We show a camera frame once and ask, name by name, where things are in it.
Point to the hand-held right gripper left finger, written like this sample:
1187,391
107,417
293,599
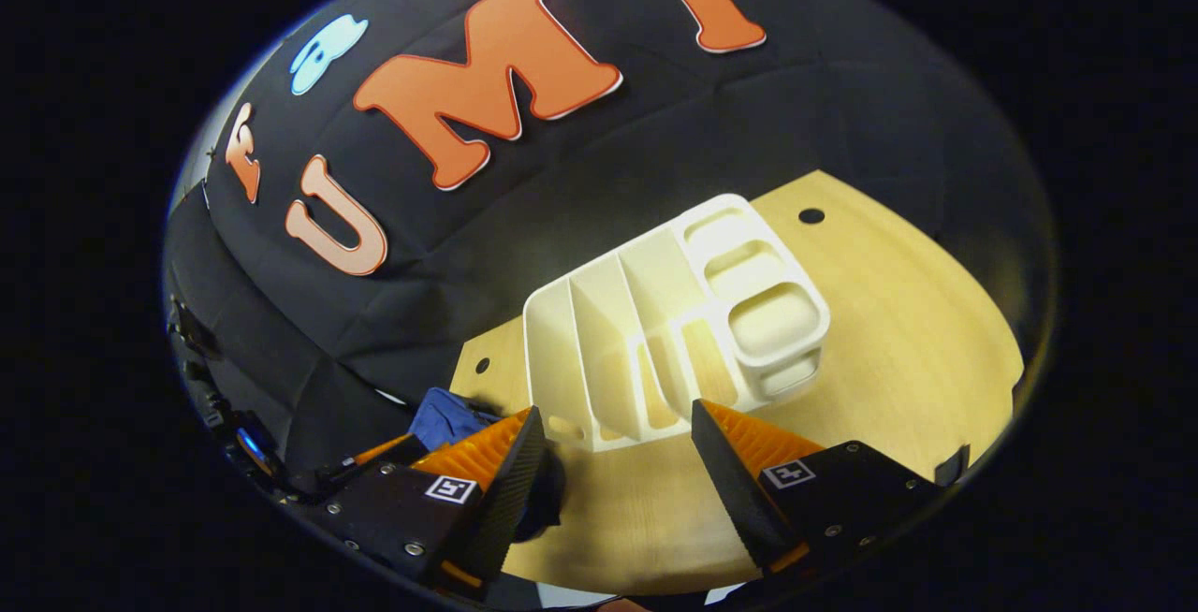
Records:
505,500

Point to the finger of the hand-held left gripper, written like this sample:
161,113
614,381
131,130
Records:
384,458

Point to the blue schoolbag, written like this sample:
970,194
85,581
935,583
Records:
449,415

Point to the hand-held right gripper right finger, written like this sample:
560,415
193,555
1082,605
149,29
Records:
735,490

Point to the white bookshelf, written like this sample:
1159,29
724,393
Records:
599,350

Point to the black backdrop cloth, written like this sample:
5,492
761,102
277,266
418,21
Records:
702,125

